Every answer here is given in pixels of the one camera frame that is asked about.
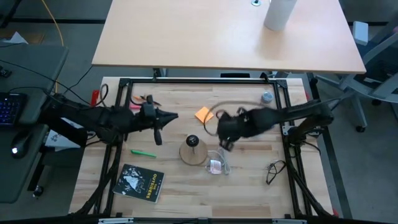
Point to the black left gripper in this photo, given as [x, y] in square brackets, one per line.
[150, 118]

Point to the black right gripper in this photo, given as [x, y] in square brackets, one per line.
[233, 124]

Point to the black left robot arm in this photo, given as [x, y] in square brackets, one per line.
[93, 116]

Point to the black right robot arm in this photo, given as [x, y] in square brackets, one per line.
[295, 113]

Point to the orange sticky note pad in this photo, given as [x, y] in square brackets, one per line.
[202, 114]

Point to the pink highlighter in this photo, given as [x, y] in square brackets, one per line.
[135, 106]

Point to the orange pen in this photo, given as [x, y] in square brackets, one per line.
[138, 98]

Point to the green marker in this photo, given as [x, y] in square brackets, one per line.
[143, 153]

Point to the black eyeglasses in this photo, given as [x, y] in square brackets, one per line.
[271, 172]

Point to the black paperback book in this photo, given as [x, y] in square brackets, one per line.
[138, 183]

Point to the red clamp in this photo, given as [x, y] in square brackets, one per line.
[95, 98]

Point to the light wooden desk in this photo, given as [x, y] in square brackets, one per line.
[192, 34]

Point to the white printed papers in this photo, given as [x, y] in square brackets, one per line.
[59, 140]

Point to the white paper towel roll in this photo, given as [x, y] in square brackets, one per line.
[278, 15]

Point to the dark grey desk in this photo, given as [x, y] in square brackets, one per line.
[31, 68]

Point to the black computer mouse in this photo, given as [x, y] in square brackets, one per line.
[20, 144]

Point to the grey office chair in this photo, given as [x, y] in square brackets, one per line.
[382, 87]

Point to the small white box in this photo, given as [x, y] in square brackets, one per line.
[360, 32]

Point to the black backlit keyboard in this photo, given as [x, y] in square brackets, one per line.
[11, 109]

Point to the black aluminium table frame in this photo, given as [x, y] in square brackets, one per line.
[186, 81]

